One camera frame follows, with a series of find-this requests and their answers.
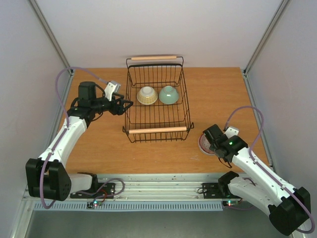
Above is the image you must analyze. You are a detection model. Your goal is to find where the celadon green bowl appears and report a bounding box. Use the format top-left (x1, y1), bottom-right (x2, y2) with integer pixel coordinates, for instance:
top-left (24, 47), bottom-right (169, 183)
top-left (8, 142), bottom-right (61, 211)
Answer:
top-left (158, 85), bottom-right (179, 105)

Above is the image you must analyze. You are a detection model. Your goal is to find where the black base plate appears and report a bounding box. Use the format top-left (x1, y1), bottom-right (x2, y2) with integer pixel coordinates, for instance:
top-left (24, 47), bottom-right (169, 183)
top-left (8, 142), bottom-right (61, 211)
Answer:
top-left (202, 182), bottom-right (241, 200)
top-left (70, 182), bottom-right (116, 199)

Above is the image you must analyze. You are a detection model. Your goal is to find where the black wire dish rack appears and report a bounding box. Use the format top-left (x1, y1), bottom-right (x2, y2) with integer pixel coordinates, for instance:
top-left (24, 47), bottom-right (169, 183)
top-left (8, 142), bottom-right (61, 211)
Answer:
top-left (122, 56), bottom-right (194, 143)

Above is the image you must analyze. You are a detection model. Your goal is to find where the left small circuit board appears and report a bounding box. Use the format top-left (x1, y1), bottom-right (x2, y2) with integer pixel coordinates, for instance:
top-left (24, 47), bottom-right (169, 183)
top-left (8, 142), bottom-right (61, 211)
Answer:
top-left (86, 201), bottom-right (103, 209)

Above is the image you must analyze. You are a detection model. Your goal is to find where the white blue patterned bowl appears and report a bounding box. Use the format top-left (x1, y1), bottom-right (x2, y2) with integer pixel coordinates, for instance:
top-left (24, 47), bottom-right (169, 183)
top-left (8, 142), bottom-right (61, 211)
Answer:
top-left (198, 135), bottom-right (216, 156)

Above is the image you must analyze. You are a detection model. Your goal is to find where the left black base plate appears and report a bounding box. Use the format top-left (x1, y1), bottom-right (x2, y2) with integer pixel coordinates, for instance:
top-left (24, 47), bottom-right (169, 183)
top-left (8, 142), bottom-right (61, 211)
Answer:
top-left (70, 182), bottom-right (116, 199)

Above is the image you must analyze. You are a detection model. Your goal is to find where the yellow patterned bowl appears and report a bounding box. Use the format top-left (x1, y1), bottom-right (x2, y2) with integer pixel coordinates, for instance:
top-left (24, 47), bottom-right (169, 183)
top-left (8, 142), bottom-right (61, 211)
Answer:
top-left (137, 86), bottom-right (158, 105)

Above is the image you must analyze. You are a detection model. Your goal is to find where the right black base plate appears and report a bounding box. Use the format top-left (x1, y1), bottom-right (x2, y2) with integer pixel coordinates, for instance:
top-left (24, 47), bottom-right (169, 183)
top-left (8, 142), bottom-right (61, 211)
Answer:
top-left (202, 182), bottom-right (241, 200)

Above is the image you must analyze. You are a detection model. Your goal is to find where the right small circuit board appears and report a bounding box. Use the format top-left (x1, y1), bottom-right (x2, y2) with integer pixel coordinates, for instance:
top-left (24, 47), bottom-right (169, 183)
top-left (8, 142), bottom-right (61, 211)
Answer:
top-left (222, 200), bottom-right (241, 207)

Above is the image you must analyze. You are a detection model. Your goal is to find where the small circuit board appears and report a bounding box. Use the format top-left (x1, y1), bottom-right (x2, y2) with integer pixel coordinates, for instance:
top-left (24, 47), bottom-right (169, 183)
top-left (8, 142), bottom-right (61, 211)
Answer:
top-left (222, 200), bottom-right (241, 207)
top-left (86, 201), bottom-right (103, 209)

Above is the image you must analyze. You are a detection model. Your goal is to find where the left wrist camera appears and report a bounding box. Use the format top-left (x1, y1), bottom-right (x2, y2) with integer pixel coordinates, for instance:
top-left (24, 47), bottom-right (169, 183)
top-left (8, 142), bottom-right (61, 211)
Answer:
top-left (105, 80), bottom-right (121, 101)

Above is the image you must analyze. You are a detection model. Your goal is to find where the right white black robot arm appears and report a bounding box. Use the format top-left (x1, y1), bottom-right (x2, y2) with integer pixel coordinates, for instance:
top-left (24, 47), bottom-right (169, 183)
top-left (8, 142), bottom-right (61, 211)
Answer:
top-left (203, 124), bottom-right (311, 236)

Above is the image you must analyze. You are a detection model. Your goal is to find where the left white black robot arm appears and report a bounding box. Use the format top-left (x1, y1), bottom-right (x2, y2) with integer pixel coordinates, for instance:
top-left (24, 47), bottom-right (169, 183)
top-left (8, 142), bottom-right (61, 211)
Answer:
top-left (25, 81), bottom-right (133, 202)

